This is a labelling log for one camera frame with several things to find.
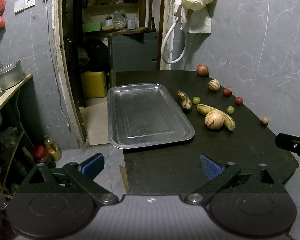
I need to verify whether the yellow spotted banana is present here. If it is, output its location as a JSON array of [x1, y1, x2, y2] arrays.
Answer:
[[197, 103, 235, 132]]

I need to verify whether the green grape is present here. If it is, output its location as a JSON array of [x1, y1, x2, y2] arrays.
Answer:
[[192, 96, 200, 105], [226, 106, 234, 114]]

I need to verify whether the red cherry tomato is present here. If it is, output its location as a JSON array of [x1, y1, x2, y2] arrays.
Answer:
[[223, 88, 231, 96], [235, 97, 243, 105]]

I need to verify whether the dark spotted banana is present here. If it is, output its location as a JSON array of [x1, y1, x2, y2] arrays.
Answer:
[[176, 90, 192, 110]]

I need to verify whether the oil bottle on floor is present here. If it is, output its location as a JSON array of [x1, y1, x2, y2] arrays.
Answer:
[[44, 134, 62, 161]]

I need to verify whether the red capped jar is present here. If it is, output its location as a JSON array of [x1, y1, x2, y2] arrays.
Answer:
[[32, 145, 56, 168]]

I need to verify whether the black table mat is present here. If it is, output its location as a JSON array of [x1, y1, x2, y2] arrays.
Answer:
[[116, 70, 299, 195]]

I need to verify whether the silver metal tray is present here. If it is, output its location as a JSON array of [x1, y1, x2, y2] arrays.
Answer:
[[107, 83, 195, 150]]

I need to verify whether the yellow plastic container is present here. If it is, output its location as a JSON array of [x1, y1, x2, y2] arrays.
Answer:
[[81, 71, 107, 98]]

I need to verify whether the white countertop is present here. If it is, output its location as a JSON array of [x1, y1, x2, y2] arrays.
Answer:
[[0, 74, 32, 110]]

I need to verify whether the red pomegranate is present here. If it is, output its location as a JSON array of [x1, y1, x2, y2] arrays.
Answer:
[[196, 64, 209, 76]]

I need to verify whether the metal cooking pot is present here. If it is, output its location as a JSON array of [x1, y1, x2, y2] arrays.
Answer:
[[0, 60, 24, 90]]

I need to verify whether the dark cabinet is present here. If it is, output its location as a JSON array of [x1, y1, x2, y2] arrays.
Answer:
[[108, 32, 159, 72]]

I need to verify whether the green box on shelf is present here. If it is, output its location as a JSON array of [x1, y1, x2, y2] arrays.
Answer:
[[82, 22, 102, 33]]

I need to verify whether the cream cloth bag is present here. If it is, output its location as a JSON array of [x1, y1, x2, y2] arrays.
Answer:
[[170, 0, 213, 34]]

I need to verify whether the white hose loop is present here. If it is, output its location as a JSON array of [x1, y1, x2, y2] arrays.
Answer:
[[161, 17, 188, 65]]

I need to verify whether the white wall switch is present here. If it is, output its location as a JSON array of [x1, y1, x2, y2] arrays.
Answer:
[[14, 0, 36, 14]]

